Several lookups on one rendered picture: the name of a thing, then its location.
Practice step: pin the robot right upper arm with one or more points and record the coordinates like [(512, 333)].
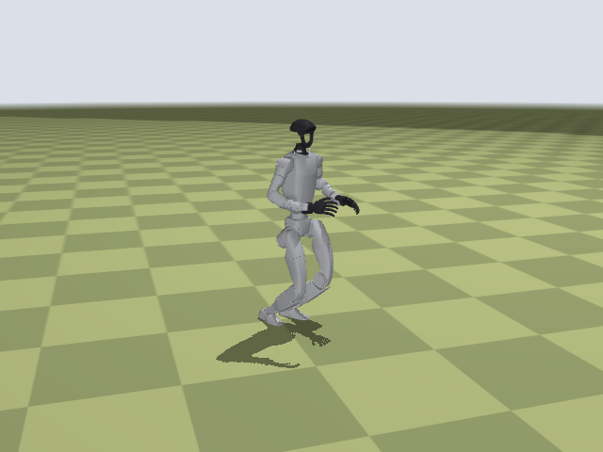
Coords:
[(284, 165)]

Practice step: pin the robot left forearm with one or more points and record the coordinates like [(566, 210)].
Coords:
[(330, 193)]

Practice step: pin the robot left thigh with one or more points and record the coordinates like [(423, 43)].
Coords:
[(322, 248)]

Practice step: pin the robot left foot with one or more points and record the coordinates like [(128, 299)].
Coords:
[(295, 313)]

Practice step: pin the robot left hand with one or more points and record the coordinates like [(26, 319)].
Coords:
[(347, 201)]

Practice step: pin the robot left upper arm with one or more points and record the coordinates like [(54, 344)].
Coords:
[(320, 182)]

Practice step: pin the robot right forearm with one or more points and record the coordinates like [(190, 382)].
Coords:
[(285, 203)]

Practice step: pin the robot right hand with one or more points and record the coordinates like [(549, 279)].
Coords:
[(319, 207)]

